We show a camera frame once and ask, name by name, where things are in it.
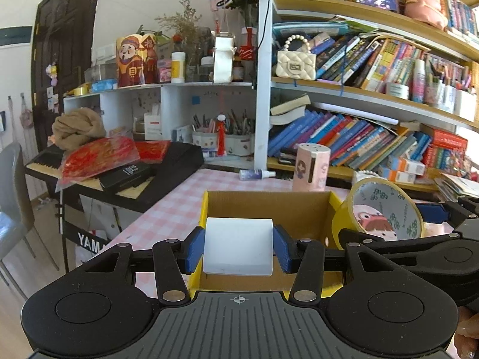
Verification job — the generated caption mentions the white tube lamp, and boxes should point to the white tube lamp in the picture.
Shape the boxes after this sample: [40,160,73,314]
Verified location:
[312,101,399,125]

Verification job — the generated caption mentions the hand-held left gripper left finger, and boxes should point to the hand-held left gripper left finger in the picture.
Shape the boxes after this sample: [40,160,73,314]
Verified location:
[80,226,206,305]

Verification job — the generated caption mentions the grey wall panel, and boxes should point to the grey wall panel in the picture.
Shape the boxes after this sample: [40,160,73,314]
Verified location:
[0,26,34,47]

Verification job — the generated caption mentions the pink cylindrical humidifier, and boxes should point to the pink cylindrical humidifier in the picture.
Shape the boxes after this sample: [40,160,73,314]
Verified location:
[292,143,332,193]

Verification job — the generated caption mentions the thick lying book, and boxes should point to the thick lying book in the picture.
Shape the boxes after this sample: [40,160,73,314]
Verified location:
[270,95,312,117]

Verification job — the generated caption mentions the pink plush toy head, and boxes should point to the pink plush toy head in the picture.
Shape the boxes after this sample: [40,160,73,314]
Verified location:
[403,0,449,31]

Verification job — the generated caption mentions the red patterned plastic bag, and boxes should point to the red patterned plastic bag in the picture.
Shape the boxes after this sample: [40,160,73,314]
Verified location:
[56,136,141,191]

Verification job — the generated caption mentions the brown knotted cloth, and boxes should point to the brown knotted cloth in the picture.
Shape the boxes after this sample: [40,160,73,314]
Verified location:
[51,107,107,152]

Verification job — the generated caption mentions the white pill bottle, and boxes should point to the white pill bottle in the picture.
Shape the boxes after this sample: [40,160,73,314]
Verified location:
[171,52,187,83]

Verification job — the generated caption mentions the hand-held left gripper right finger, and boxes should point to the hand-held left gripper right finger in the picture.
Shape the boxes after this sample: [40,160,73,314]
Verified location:
[273,224,397,304]

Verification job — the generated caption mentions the row of blue books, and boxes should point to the row of blue books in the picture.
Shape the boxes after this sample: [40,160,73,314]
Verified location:
[267,108,433,173]

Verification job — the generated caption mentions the red vase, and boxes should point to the red vase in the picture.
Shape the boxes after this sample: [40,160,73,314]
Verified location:
[239,27,257,60]

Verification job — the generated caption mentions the person's right hand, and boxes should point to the person's right hand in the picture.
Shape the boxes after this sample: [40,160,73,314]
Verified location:
[454,307,479,359]

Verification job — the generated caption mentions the white pink spray can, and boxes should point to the white pink spray can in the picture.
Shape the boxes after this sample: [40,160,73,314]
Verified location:
[412,59,427,102]

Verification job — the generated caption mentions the unicorn toy stick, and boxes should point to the unicorn toy stick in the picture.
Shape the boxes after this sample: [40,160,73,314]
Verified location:
[205,0,222,34]

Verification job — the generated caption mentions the white curved shelf unit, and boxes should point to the white curved shelf unit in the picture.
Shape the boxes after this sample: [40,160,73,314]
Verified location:
[63,81,259,169]

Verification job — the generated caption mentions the grey chair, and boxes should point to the grey chair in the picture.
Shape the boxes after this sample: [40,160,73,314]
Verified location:
[0,142,60,300]

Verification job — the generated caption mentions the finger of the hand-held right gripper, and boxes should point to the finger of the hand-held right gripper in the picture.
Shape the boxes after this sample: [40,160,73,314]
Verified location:
[338,228,463,257]
[416,195,479,232]

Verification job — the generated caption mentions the red boxed book set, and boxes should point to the red boxed book set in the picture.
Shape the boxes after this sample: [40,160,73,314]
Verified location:
[423,125,468,176]

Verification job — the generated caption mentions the flat black box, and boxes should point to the flat black box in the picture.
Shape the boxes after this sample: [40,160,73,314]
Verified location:
[99,162,152,191]

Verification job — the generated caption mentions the wooden bookshelf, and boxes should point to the wooden bookshelf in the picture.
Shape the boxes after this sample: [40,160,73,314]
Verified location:
[254,0,479,195]

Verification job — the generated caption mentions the black electronic keyboard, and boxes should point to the black electronic keyboard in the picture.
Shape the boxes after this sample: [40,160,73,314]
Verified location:
[24,144,204,214]

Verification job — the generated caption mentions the yellow tape roll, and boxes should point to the yellow tape roll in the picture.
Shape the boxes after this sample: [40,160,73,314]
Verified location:
[331,177,425,251]

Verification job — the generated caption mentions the dark wooden door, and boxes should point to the dark wooden door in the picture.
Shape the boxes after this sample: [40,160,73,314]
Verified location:
[32,0,103,150]

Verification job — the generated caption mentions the white rectangular block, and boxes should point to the white rectangular block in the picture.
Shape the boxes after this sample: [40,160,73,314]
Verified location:
[202,217,275,276]

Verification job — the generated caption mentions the row of thin paperback books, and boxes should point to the row of thin paperback books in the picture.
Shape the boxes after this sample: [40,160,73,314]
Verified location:
[436,0,479,40]

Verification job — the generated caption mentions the white orange small box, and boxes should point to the white orange small box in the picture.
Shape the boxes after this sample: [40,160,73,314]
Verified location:
[387,155,427,175]
[378,166,416,184]

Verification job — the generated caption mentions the red paper packets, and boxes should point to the red paper packets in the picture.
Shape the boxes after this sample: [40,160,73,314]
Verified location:
[133,140,171,163]

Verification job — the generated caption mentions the dried flower bunch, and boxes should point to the dried flower bunch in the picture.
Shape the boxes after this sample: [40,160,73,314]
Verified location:
[155,0,204,45]

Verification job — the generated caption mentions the pink hanging bag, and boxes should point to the pink hanging bag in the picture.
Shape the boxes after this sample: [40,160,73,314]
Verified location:
[19,93,34,130]

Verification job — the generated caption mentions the white box red label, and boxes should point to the white box red label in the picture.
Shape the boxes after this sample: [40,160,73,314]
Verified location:
[144,114,162,143]

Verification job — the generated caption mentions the white pen holder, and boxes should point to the white pen holder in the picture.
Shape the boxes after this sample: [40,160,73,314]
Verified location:
[225,110,255,156]
[192,110,219,154]

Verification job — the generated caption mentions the small pink box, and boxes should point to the small pink box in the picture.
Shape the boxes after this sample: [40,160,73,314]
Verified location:
[157,60,173,83]

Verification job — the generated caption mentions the row of leaning colourful books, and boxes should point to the row of leaning colourful books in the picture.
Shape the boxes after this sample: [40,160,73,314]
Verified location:
[310,34,427,92]

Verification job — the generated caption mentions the stack of papers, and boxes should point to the stack of papers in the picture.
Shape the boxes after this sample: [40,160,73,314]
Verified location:
[436,174,476,203]

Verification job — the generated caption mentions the yellow cardboard box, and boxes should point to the yellow cardboard box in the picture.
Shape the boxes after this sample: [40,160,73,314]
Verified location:
[187,190,345,300]

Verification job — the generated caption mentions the black keyboard stand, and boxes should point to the black keyboard stand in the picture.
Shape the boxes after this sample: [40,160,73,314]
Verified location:
[56,187,124,270]

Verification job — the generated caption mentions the white pencil cups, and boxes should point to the white pencil cups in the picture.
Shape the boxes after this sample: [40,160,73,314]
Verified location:
[425,54,479,122]

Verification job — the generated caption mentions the red tassel ornament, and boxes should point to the red tassel ornament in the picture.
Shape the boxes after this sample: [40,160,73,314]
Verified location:
[216,114,228,156]

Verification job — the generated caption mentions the fortune god figure container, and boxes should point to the fortune god figure container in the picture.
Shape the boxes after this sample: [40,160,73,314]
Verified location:
[116,33,158,88]

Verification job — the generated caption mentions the small spray bottle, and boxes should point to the small spray bottle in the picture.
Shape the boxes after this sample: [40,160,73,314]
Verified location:
[239,169,277,181]

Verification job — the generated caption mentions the white carton-shaped bag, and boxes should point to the white carton-shaped bag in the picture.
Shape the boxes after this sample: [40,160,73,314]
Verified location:
[213,34,237,85]

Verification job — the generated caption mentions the cream quilted pearl-handle purse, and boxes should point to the cream quilted pearl-handle purse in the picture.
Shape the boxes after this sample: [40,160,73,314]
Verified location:
[276,34,317,81]

